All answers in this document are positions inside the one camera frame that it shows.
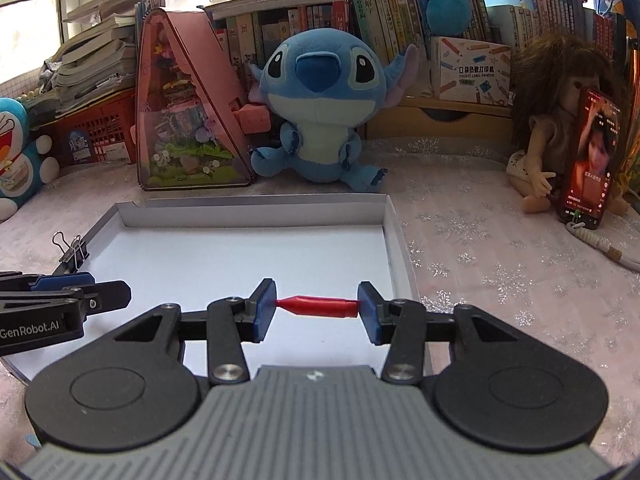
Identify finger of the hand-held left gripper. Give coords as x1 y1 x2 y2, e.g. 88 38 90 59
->
0 281 132 318
0 271 96 293

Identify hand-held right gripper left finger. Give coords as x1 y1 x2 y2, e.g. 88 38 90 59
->
114 278 278 386

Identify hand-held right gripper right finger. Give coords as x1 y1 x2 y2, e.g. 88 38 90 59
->
356 281 526 386

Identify red crayon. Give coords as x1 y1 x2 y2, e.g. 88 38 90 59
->
276 296 361 319

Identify white cardboard box tray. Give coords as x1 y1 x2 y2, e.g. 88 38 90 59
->
0 194 421 386

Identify black binder clip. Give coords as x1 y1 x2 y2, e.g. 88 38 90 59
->
51 231 90 270

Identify blue robot cat plush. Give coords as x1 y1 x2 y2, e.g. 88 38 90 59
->
0 96 61 222

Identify red plastic crate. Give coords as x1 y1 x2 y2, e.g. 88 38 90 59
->
27 91 138 166

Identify pink triangular diorama house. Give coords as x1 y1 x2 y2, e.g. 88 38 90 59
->
131 8 272 192

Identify blue alien plush toy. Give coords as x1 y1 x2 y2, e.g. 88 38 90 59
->
248 28 421 193

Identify wooden drawer box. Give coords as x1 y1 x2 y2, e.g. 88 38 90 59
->
365 95 516 143

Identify grey crumpled cloth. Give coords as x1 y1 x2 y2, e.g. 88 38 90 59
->
42 57 66 91

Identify stack of worn books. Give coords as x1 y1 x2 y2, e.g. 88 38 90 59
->
39 0 161 111

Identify brown-haired doll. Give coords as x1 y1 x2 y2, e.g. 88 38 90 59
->
507 30 631 216

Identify white printed cardboard box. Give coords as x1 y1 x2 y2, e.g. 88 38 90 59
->
430 36 512 107

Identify black smartphone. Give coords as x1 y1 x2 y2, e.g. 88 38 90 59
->
557 87 623 231

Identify row of thin blue books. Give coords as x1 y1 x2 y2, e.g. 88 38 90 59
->
135 0 166 28

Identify row of shelved books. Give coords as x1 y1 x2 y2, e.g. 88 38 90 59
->
205 0 628 68

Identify blue plush bear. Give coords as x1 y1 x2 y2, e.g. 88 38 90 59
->
426 0 472 39

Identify white charging cable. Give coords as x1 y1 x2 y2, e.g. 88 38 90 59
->
565 220 640 273

